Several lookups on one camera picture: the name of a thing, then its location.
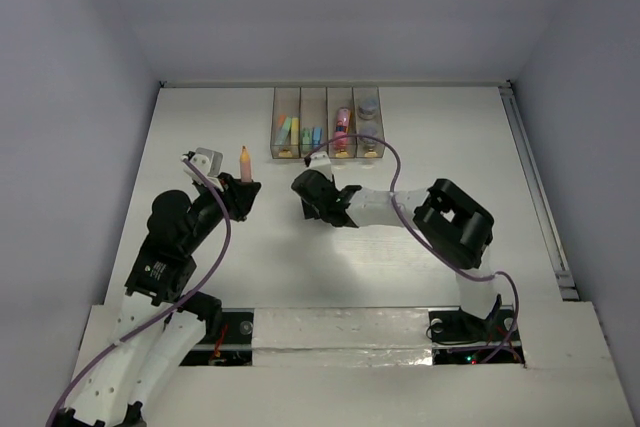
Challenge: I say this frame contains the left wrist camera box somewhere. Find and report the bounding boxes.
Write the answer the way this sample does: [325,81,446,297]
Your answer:
[181,147,223,182]

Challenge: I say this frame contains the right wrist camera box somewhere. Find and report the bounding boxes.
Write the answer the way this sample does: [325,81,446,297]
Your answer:
[304,151,334,182]

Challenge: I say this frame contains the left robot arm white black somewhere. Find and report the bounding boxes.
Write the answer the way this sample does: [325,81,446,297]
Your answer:
[47,173,261,426]

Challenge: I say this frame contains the clear bin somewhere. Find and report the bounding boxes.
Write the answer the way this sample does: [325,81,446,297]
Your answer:
[353,86,385,158]
[327,87,356,159]
[299,87,328,157]
[270,87,301,160]

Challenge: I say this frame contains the green highlighter pen bottom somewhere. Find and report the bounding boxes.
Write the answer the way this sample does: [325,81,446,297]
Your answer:
[275,116,291,145]

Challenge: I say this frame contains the yellow highlighter pen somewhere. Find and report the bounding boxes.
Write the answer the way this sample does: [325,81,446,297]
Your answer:
[290,117,300,146]

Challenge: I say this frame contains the orange highlighter pen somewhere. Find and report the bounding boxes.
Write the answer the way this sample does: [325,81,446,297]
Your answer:
[239,145,252,183]

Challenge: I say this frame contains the small clear jar blue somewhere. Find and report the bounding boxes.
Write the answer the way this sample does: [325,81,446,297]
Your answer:
[358,122,381,149]

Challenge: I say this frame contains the green highlighter pen top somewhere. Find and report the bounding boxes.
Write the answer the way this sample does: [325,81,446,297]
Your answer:
[301,128,312,148]

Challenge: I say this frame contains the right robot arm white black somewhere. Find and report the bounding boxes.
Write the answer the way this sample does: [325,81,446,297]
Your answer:
[291,169,502,343]

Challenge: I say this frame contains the green highlighter pen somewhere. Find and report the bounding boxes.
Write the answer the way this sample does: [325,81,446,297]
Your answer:
[301,128,312,148]
[275,116,291,145]

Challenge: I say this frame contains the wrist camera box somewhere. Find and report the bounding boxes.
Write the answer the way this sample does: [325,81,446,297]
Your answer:
[304,151,334,182]
[181,147,223,182]

